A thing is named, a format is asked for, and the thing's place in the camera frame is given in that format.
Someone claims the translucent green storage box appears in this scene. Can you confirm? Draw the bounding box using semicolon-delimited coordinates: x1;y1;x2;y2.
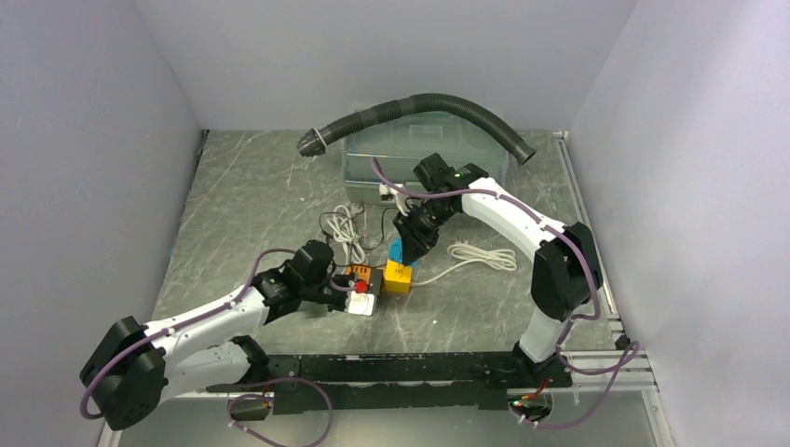
341;112;510;205

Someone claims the black corrugated hose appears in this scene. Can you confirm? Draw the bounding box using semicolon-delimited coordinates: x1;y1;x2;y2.
295;93;538;169

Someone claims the yellow cube socket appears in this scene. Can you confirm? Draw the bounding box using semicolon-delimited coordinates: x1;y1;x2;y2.
383;260;413;294

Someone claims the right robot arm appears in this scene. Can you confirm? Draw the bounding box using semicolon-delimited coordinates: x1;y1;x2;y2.
371;154;603;386

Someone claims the white cable of orange strip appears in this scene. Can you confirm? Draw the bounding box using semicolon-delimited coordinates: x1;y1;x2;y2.
410;242;520;290

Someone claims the thin black adapter cable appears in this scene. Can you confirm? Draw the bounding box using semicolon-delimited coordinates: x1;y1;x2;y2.
318;206;402;278

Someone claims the orange power strip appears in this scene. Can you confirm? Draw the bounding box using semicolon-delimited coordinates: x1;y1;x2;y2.
344;264;375;282

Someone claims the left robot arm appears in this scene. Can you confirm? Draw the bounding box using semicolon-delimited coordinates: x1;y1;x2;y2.
79;239;370;430

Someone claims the aluminium rail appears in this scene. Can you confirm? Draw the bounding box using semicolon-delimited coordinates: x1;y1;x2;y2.
111;350;660;401

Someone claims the light blue adapter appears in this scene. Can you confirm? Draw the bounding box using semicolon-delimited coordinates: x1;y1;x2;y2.
388;238;404;265

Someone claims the black power adapter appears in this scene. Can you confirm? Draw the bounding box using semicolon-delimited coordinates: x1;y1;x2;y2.
367;268;384;295

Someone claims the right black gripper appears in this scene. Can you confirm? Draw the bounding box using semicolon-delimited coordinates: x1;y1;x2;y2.
393;197;456;266

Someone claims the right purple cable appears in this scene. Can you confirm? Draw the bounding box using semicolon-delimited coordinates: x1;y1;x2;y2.
370;156;642;431

